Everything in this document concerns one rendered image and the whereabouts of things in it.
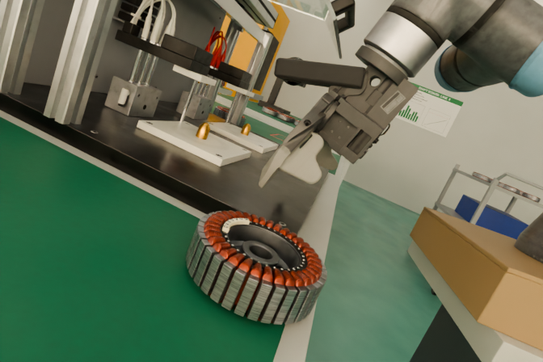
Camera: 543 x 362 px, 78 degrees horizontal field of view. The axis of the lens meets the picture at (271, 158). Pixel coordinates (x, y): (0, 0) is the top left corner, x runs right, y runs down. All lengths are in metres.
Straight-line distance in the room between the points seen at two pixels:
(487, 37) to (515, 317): 0.31
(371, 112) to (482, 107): 5.79
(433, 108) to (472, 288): 5.55
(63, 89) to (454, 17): 0.45
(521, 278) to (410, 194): 5.59
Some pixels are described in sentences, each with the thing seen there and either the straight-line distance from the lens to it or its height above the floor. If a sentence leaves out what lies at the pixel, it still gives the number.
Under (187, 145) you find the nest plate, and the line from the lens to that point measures 0.52.
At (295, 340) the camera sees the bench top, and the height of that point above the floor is 0.75.
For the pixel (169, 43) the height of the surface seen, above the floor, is 0.91.
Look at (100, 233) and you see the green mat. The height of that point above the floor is 0.75.
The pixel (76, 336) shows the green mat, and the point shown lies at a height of 0.75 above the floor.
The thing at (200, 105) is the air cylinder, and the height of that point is 0.81.
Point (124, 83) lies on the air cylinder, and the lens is 0.63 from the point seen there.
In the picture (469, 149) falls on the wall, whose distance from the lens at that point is 6.15.
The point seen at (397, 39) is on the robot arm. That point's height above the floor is 1.00.
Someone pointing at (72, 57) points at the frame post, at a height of 0.85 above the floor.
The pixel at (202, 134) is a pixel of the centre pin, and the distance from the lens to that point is 0.58.
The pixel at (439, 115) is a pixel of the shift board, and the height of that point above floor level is 1.59.
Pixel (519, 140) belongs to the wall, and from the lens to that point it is 6.38.
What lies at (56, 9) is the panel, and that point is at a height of 0.89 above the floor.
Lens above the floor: 0.90
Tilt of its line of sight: 10 degrees down
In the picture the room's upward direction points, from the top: 23 degrees clockwise
